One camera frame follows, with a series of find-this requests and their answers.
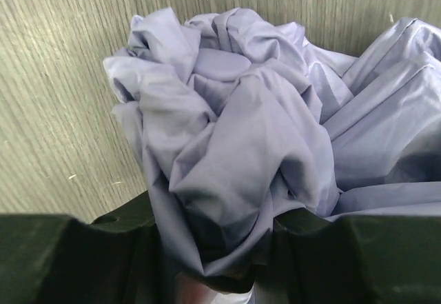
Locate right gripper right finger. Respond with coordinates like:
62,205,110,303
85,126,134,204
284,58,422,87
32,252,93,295
254,210,440,304

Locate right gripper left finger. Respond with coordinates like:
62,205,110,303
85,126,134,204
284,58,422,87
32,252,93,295
1,193,173,303

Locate lavender folding umbrella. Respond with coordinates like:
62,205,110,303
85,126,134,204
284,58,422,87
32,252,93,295
102,6,441,304

